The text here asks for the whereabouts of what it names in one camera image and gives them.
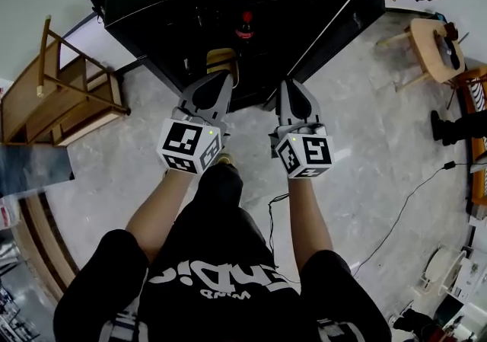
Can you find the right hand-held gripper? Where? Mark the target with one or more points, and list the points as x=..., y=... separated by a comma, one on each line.
x=308, y=154

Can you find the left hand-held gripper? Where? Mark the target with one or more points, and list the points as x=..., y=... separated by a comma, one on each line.
x=182, y=142

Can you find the person's right forearm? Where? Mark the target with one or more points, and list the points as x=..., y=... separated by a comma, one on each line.
x=308, y=218

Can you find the person's left forearm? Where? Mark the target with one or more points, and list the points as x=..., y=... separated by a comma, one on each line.
x=160, y=211

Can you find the black fridge door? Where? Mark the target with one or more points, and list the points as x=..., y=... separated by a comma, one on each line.
x=361, y=9

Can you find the yellow plastic basket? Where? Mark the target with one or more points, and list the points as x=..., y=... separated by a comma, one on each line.
x=220, y=60

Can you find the person's yellow shoe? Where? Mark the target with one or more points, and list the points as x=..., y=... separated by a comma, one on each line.
x=224, y=159

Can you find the person's black trousers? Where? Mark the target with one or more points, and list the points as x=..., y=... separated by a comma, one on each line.
x=224, y=211

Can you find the round wooden side table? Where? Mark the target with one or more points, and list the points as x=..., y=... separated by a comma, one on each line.
x=426, y=47

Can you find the wooden shelf unit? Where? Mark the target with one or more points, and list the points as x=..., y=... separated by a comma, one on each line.
x=45, y=104

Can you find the black flat object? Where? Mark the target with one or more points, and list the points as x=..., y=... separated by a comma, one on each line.
x=449, y=53

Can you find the dark brown pouch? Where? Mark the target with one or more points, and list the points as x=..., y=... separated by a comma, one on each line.
x=451, y=30

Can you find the grey stone-pattern table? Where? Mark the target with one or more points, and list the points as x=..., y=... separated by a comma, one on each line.
x=30, y=169

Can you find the orange sofa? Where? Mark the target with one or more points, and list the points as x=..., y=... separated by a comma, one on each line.
x=477, y=180

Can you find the person's black t-shirt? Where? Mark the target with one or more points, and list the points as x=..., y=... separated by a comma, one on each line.
x=228, y=314

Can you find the white round drum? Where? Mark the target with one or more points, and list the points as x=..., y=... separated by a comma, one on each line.
x=441, y=272

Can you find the curved wooden panel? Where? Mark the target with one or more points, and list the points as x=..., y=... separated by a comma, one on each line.
x=42, y=241

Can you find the white bag with red print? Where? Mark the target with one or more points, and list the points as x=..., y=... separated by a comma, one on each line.
x=7, y=213

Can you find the white appliance box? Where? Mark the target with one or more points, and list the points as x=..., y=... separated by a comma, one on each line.
x=470, y=275

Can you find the metal rack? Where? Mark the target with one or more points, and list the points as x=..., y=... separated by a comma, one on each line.
x=15, y=295

